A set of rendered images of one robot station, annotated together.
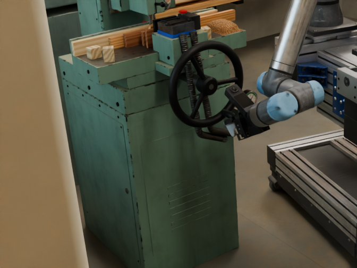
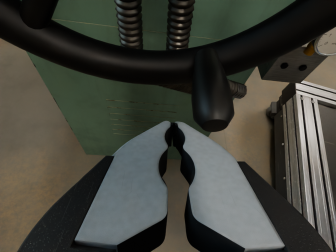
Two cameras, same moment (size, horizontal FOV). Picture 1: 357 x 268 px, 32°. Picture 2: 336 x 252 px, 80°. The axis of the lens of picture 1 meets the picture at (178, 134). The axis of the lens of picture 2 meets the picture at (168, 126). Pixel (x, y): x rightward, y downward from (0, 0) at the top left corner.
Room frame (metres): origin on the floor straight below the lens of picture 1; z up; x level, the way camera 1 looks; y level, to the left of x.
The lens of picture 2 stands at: (1.83, -0.18, 0.80)
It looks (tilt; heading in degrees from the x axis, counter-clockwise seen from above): 59 degrees down; 17
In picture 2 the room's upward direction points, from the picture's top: 15 degrees clockwise
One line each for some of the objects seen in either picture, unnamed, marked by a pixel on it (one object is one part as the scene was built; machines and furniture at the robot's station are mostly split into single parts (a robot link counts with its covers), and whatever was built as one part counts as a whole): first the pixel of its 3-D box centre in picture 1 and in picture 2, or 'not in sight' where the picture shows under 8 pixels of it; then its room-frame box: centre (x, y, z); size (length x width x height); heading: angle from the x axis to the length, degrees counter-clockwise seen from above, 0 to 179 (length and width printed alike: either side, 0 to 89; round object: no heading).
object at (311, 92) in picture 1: (299, 95); not in sight; (1.72, -0.36, 0.83); 0.11 x 0.11 x 0.08; 29
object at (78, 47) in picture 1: (149, 31); not in sight; (2.25, 0.07, 0.92); 0.60 x 0.02 x 0.05; 120
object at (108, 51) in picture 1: (108, 53); not in sight; (2.01, 0.20, 0.92); 0.04 x 0.03 x 0.05; 92
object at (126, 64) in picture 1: (168, 52); not in sight; (2.14, 0.01, 0.87); 0.61 x 0.30 x 0.06; 120
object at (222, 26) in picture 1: (221, 24); not in sight; (2.28, -0.20, 0.92); 0.14 x 0.09 x 0.04; 30
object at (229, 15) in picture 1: (175, 28); not in sight; (2.28, -0.02, 0.92); 0.54 x 0.02 x 0.04; 120
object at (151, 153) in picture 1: (150, 162); (148, 39); (2.34, 0.13, 0.35); 0.58 x 0.45 x 0.71; 30
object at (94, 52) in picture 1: (94, 52); not in sight; (2.06, 0.26, 0.92); 0.04 x 0.04 x 0.04; 33
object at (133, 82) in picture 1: (162, 64); not in sight; (2.18, 0.03, 0.82); 0.40 x 0.21 x 0.04; 120
